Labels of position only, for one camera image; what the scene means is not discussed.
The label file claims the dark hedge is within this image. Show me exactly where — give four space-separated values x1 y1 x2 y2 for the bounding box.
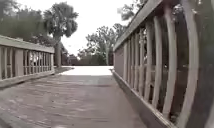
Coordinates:
66 54 109 67

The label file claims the pale concrete path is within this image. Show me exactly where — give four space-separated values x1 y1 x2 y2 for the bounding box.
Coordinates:
60 65 115 77

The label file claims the wood of trees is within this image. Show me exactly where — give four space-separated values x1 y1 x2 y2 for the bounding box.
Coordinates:
0 0 214 68

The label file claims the wooden plank bridge deck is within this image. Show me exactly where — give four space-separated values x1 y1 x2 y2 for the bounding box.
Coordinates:
0 73 149 128

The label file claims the pale wooden railing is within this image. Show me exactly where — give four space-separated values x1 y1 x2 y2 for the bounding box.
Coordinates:
0 33 56 90
111 0 214 128

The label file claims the palm tree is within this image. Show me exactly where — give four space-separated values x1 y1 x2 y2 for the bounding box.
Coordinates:
43 2 79 68

